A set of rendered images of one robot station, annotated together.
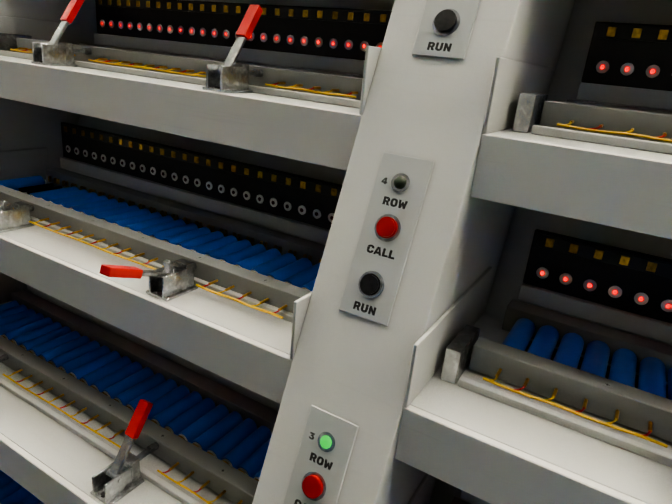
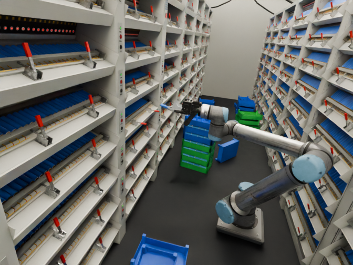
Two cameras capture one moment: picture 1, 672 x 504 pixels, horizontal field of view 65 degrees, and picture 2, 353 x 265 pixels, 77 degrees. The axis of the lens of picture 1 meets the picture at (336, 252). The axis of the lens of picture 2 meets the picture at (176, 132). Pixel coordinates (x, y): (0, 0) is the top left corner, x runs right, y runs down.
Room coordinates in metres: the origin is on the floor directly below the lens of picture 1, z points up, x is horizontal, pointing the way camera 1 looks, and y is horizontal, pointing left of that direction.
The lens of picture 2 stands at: (0.72, 1.69, 1.26)
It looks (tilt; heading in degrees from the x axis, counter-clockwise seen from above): 24 degrees down; 254
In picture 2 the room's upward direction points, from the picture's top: 5 degrees clockwise
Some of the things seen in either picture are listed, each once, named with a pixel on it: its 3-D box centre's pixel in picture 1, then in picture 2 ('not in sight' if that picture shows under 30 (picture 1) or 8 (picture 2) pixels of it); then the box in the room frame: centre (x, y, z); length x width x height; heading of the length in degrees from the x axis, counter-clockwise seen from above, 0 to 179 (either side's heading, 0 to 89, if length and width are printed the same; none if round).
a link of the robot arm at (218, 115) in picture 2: not in sight; (218, 114); (0.12, 0.49, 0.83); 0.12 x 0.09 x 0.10; 153
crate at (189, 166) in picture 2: not in sight; (196, 162); (-0.08, -0.22, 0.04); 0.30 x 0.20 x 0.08; 143
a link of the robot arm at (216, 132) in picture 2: not in sight; (217, 130); (0.11, 0.49, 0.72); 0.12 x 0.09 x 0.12; 25
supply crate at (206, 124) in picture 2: not in sight; (202, 119); (-0.08, -0.22, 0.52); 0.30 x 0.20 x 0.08; 143
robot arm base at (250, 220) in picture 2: not in sight; (242, 211); (-0.15, 0.61, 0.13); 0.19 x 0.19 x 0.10
